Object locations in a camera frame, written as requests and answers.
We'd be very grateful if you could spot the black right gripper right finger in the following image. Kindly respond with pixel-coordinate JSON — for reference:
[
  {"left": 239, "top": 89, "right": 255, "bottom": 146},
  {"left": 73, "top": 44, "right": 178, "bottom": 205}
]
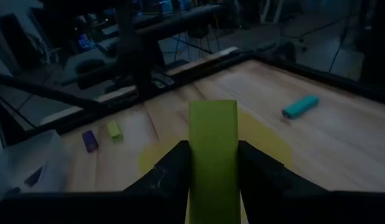
[{"left": 238, "top": 139, "right": 331, "bottom": 224}]

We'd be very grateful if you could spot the grey power supply box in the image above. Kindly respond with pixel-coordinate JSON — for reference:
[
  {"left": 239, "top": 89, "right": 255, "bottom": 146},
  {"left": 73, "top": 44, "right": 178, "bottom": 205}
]
[{"left": 150, "top": 72, "right": 175, "bottom": 90}]

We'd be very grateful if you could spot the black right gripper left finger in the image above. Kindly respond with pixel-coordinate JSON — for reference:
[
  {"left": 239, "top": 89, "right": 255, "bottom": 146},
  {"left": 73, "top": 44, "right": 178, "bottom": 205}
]
[{"left": 123, "top": 139, "right": 192, "bottom": 224}]

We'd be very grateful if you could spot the black laptop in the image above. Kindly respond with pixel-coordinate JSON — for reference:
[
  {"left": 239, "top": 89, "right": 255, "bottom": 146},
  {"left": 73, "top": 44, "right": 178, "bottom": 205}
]
[{"left": 72, "top": 29, "right": 102, "bottom": 54}]

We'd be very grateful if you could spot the dark grey desk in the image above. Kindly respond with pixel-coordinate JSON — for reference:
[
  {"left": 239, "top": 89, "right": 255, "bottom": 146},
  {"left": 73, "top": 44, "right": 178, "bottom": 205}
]
[{"left": 55, "top": 6, "right": 231, "bottom": 94}]

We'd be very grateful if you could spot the clear translucent plastic bin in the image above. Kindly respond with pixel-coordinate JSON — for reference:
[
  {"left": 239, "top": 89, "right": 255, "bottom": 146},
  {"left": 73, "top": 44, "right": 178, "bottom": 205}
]
[{"left": 0, "top": 129, "right": 74, "bottom": 203}]

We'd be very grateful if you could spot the cyan wooden block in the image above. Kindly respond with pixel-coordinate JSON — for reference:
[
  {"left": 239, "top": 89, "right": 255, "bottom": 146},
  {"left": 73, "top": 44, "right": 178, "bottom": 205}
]
[{"left": 281, "top": 95, "right": 320, "bottom": 119}]

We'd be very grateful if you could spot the purple wooden block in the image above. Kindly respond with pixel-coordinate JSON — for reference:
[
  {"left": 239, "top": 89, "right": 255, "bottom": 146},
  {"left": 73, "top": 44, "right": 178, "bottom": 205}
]
[
  {"left": 82, "top": 129, "right": 99, "bottom": 153},
  {"left": 23, "top": 166, "right": 44, "bottom": 188}
]

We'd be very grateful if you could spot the green wooden block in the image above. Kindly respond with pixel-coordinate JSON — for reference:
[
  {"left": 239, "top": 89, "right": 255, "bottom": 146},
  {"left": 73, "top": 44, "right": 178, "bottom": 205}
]
[
  {"left": 106, "top": 120, "right": 124, "bottom": 141},
  {"left": 188, "top": 99, "right": 242, "bottom": 224}
]

